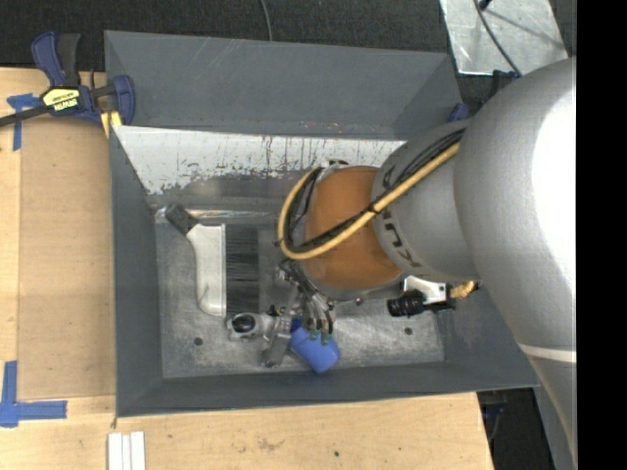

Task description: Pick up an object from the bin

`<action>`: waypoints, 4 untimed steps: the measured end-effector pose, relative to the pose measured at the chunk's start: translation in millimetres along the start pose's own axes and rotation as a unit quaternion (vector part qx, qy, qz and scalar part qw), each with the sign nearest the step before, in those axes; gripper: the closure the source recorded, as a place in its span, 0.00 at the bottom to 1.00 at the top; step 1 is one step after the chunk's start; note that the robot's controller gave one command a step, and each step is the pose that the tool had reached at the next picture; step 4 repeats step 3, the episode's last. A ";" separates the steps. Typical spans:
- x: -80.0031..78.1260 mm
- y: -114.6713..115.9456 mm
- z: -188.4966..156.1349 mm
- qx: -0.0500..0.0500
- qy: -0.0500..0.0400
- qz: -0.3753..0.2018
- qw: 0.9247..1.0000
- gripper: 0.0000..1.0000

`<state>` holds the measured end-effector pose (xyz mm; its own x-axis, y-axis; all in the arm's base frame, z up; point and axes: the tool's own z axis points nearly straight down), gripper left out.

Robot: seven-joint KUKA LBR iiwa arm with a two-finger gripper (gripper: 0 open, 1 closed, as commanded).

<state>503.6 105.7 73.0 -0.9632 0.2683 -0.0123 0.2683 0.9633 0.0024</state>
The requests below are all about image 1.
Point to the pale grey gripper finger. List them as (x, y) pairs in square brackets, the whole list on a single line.
[(277, 346)]

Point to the silver tool with black ball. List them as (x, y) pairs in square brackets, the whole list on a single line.
[(255, 329)]

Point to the blue plastic cup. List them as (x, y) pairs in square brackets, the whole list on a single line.
[(319, 358)]

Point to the white brush with black bristles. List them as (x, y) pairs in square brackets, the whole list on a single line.
[(210, 267)]

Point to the pale wood flat board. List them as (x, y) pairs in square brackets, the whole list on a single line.
[(63, 262)]

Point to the grey metal bin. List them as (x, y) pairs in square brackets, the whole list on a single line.
[(196, 86)]

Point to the black cylinder on white bracket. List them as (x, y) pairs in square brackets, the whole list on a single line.
[(405, 305)]

